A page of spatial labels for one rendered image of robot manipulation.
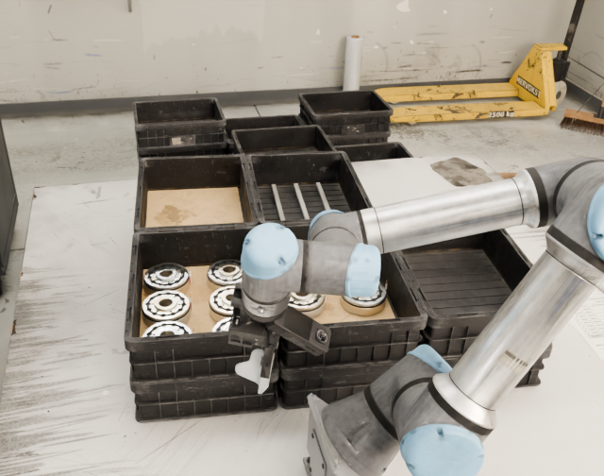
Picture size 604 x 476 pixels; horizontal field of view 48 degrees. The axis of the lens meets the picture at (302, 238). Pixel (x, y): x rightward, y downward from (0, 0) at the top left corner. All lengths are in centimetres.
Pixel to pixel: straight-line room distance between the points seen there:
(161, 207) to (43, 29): 290
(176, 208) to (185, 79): 294
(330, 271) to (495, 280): 85
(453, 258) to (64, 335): 98
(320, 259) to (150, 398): 62
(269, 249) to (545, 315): 39
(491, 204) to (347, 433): 45
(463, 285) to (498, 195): 63
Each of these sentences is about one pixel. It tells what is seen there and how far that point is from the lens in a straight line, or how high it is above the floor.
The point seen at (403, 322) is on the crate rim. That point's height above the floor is 93.
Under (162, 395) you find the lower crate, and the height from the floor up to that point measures 78.
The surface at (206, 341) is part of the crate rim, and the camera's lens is 132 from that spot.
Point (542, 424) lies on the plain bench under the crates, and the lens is 158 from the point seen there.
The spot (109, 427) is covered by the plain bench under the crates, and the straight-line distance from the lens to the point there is 149.
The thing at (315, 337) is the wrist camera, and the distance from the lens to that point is 110.
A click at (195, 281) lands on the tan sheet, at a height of 83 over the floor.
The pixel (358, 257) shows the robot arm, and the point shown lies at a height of 127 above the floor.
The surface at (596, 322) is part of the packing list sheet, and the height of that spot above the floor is 70.
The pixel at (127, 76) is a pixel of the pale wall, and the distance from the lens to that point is 478.
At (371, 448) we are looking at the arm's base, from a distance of 120.
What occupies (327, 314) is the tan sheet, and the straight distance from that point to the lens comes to 153.
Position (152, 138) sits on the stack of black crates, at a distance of 311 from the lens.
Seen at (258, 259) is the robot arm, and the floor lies 128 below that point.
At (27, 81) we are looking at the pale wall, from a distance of 482.
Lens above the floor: 178
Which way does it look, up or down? 32 degrees down
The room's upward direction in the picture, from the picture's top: 3 degrees clockwise
